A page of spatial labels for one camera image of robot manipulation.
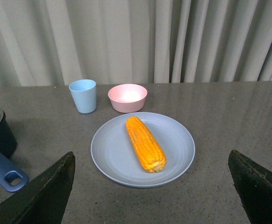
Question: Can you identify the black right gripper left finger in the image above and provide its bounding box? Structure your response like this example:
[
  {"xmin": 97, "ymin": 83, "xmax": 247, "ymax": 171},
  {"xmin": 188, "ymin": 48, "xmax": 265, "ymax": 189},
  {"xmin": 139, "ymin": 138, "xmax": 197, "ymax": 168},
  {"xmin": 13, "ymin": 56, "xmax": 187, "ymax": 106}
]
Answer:
[{"xmin": 0, "ymin": 152, "xmax": 75, "ymax": 224}]

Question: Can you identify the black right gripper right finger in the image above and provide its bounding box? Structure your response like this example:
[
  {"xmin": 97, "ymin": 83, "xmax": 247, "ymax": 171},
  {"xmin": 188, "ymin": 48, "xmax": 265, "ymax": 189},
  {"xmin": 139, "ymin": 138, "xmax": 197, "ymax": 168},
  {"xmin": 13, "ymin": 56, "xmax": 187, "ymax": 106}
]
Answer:
[{"xmin": 228, "ymin": 150, "xmax": 272, "ymax": 224}]

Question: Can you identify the yellow corn cob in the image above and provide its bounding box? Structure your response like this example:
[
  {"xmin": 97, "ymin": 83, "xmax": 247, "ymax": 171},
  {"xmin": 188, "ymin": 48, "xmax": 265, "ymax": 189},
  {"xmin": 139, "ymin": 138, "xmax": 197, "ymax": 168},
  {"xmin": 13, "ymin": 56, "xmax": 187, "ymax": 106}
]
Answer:
[{"xmin": 126, "ymin": 116, "xmax": 167, "ymax": 173}]

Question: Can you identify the dark blue saucepan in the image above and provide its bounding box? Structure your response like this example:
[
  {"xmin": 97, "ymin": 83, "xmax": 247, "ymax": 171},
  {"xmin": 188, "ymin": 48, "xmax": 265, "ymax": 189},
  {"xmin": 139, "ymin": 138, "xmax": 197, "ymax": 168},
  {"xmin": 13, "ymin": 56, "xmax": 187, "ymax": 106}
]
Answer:
[{"xmin": 0, "ymin": 114, "xmax": 29, "ymax": 193}]

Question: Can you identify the light blue plate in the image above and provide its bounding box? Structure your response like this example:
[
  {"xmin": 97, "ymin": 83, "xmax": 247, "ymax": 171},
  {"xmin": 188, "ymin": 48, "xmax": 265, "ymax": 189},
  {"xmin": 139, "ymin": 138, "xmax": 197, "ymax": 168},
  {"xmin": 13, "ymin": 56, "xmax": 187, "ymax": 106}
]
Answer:
[{"xmin": 91, "ymin": 112, "xmax": 195, "ymax": 188}]

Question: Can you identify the light blue cup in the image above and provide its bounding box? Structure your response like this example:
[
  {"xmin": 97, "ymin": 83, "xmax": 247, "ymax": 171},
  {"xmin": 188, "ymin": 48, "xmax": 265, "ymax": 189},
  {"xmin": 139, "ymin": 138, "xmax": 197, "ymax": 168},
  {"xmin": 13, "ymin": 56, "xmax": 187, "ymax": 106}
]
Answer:
[{"xmin": 69, "ymin": 79, "xmax": 97, "ymax": 114}]

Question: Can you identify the pink bowl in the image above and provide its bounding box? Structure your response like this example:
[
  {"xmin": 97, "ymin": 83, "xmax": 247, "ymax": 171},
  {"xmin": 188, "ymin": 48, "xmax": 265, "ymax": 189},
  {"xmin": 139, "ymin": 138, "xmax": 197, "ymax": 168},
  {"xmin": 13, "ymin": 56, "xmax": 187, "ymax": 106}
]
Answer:
[{"xmin": 108, "ymin": 84, "xmax": 148, "ymax": 113}]

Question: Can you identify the white curtain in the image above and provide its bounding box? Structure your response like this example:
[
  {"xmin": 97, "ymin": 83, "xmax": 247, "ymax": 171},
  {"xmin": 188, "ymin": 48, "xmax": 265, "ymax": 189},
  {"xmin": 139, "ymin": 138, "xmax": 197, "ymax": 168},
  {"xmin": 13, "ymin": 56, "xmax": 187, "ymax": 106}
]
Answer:
[{"xmin": 0, "ymin": 0, "xmax": 272, "ymax": 87}]

